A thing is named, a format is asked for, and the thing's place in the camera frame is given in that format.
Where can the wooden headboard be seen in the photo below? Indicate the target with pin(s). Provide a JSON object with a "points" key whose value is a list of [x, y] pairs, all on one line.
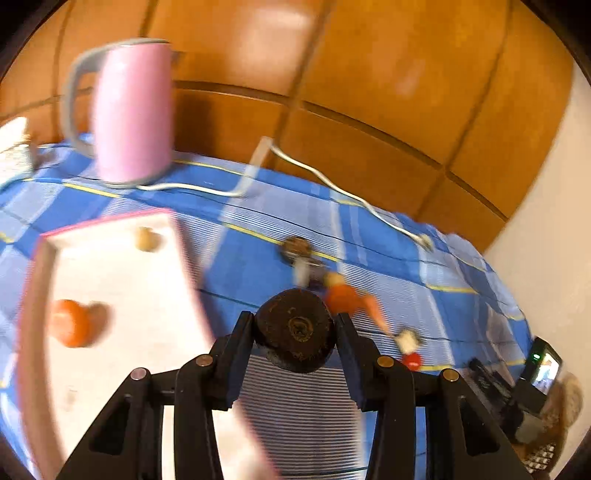
{"points": [[369, 69]]}

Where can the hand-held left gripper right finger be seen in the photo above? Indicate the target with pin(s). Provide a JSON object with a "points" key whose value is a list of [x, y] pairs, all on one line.
{"points": [[353, 369]]}

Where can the orange tangerine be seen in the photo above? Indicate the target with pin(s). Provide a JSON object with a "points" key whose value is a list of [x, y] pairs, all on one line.
{"points": [[74, 323]]}

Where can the red tomato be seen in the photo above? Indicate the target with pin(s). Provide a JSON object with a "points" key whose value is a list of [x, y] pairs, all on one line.
{"points": [[411, 361]]}

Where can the blue checked tablecloth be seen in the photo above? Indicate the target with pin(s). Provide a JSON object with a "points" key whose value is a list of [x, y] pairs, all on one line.
{"points": [[392, 277]]}

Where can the tan round fruit piece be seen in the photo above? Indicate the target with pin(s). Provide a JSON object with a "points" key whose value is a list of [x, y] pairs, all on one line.
{"points": [[408, 340]]}

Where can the dark brown round fruit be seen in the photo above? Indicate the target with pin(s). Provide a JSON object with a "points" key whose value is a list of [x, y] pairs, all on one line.
{"points": [[295, 327], [295, 249]]}

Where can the white cloth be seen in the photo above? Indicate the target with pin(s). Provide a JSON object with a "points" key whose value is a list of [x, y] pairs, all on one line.
{"points": [[16, 152]]}

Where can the pink electric kettle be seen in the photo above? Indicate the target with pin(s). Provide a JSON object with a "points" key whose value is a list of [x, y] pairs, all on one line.
{"points": [[134, 115]]}

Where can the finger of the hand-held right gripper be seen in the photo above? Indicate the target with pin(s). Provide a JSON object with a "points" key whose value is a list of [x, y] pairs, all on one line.
{"points": [[489, 376]]}

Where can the white tray with pink rim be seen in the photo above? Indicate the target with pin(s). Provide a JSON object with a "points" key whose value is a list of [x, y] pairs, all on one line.
{"points": [[138, 286]]}

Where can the small tan round fruit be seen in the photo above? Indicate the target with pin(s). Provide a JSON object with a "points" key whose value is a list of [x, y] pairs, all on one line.
{"points": [[147, 239]]}

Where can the person's right hand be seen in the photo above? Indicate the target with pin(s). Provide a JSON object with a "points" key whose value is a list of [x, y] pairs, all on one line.
{"points": [[568, 406]]}

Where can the orange carrot-shaped item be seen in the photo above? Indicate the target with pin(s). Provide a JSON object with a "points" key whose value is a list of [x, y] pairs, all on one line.
{"points": [[341, 297]]}

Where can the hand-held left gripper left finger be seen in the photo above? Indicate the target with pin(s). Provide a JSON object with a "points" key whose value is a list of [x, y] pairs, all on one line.
{"points": [[235, 353]]}

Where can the woven rattan chair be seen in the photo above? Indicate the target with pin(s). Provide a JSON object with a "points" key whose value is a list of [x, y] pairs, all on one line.
{"points": [[542, 459]]}

